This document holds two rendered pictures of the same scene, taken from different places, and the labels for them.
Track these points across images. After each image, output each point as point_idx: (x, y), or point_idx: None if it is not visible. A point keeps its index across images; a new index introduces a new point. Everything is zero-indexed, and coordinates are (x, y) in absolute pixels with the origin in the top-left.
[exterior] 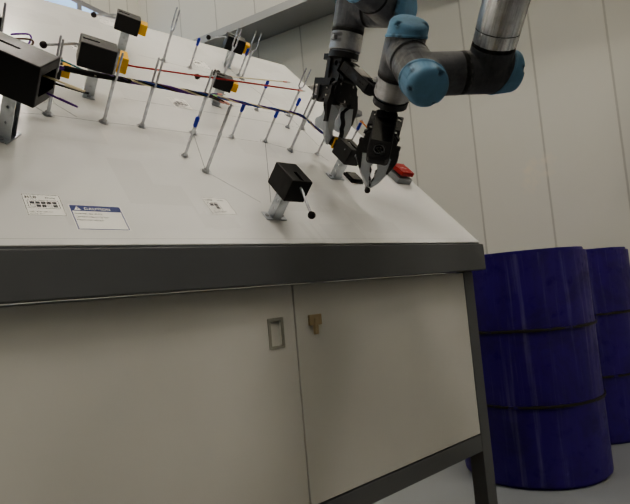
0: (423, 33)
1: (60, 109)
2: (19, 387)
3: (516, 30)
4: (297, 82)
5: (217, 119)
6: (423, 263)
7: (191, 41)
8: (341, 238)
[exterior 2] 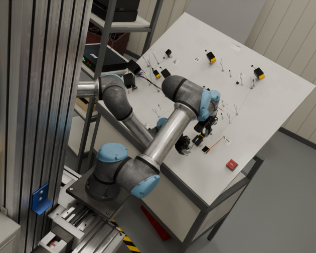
0: (158, 127)
1: (154, 84)
2: (106, 128)
3: (143, 145)
4: (296, 100)
5: None
6: (177, 184)
7: (265, 59)
8: None
